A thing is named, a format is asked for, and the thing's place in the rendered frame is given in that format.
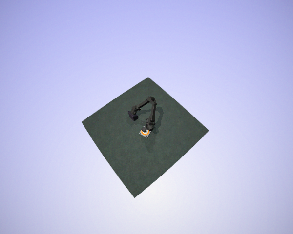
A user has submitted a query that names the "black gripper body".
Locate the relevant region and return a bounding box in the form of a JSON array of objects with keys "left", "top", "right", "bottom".
[{"left": 141, "top": 125, "right": 148, "bottom": 132}]

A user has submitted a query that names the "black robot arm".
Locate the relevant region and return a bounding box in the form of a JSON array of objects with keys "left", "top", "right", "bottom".
[{"left": 130, "top": 96, "right": 157, "bottom": 131}]

